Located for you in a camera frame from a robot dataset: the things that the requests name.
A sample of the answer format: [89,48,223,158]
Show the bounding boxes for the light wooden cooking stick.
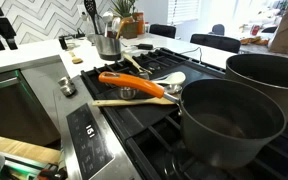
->
[121,51,154,76]

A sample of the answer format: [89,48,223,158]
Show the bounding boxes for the small black countertop device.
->
[58,34,69,51]

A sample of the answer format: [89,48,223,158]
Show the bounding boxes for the steel dishwasher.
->
[0,68,62,147]

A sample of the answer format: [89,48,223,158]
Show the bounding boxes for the small wooden brush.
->
[66,50,85,65]

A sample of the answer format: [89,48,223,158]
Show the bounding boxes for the steel stove knob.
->
[57,75,78,98]

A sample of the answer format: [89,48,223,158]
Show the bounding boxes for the black slotted spatula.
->
[83,0,100,36]

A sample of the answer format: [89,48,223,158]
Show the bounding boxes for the steel utensil holder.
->
[93,33,123,62]

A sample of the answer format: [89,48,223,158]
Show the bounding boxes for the steel perforated skimmer spoon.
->
[111,16,122,36]

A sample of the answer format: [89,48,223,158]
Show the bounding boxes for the brown wooden spoon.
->
[115,17,135,41]

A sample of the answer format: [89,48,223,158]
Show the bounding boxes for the green potted plant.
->
[111,0,139,40]

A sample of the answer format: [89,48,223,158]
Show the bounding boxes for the steel measuring cup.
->
[117,86,138,101]

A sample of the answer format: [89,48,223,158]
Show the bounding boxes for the orange jar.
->
[135,11,146,36]

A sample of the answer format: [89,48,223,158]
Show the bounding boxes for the black gas stove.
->
[52,47,288,180]

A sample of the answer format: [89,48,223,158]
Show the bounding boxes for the red and black tool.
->
[33,162,69,180]

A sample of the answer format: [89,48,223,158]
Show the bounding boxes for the flat wooden spatula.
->
[91,96,176,108]

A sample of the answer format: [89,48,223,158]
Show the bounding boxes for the black power adapter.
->
[136,42,155,51]

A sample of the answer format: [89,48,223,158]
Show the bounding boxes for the white plastic spoon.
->
[151,70,187,87]

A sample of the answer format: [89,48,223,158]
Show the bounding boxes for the small steel measuring spoon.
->
[163,83,184,95]

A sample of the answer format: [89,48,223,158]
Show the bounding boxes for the white window blinds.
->
[166,0,201,25]

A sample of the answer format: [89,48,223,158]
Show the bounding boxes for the wide black dining chair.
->
[189,32,242,55]

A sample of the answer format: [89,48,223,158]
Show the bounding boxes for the grey chair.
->
[207,23,226,37]

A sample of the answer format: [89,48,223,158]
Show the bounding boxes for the food on dining table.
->
[239,35,270,47]

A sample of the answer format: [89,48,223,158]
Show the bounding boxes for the red can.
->
[250,24,261,37]

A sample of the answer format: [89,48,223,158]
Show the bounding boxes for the large dark stock pot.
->
[224,53,288,123]

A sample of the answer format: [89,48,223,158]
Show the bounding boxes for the thin black cable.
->
[152,46,204,65]

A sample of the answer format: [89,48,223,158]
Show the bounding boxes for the saucepan with orange handle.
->
[97,70,288,170]

